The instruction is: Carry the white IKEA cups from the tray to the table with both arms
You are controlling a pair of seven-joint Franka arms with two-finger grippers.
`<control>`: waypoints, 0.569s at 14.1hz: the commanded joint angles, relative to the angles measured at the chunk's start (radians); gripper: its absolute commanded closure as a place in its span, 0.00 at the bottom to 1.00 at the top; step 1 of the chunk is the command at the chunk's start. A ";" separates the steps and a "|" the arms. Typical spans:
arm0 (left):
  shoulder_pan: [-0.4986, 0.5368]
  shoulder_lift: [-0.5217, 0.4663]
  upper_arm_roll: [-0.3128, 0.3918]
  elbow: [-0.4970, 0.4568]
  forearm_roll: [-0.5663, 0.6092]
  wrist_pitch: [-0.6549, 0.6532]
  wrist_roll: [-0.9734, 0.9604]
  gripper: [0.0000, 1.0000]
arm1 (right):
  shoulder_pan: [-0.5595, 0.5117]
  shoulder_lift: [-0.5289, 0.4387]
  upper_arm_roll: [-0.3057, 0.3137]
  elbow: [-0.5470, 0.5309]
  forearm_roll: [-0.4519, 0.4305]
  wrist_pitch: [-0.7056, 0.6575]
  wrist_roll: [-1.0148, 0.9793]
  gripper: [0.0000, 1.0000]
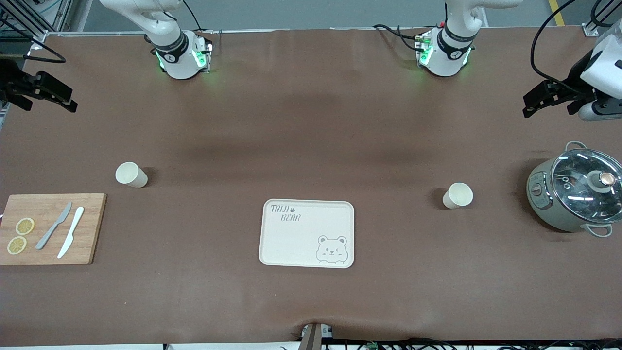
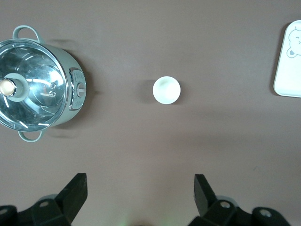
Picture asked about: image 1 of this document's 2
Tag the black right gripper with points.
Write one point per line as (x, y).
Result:
(9, 80)

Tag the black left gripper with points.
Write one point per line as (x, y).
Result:
(576, 78)

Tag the white plastic cup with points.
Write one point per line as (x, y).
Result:
(459, 194)
(127, 173)

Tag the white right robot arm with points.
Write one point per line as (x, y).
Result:
(175, 63)

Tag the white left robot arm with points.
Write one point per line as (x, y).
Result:
(444, 61)

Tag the glass pot lid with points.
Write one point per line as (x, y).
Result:
(573, 184)

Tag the grey-green electric cooking pot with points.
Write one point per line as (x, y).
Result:
(549, 209)

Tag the grey plastic knife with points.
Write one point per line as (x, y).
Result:
(53, 226)

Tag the yellow lemon slice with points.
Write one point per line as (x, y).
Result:
(25, 226)
(17, 245)

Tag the white plastic knife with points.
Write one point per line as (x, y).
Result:
(73, 228)

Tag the bamboo cutting board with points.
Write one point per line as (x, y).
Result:
(48, 253)

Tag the beige bear print tray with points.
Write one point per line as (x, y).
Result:
(291, 248)

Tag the grey table edge clamp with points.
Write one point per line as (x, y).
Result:
(311, 338)

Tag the aluminium frame with black struts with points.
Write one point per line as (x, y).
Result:
(39, 36)

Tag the silver frame corner bracket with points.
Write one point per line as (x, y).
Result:
(590, 30)

